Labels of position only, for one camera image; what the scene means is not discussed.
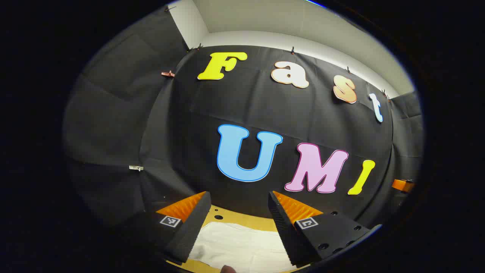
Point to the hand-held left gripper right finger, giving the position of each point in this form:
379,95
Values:
284,231

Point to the white spring clamp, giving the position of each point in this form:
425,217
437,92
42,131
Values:
135,168

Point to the black backdrop cloth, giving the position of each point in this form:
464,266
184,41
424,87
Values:
265,110

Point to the row of small dark clamps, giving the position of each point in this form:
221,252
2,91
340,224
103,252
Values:
292,50

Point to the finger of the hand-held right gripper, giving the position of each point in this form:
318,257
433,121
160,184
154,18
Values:
402,185

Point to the copper spring clamp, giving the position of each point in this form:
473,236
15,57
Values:
168,74

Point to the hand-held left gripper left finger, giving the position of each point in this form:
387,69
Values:
191,231

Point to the white jeans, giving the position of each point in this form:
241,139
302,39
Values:
242,246

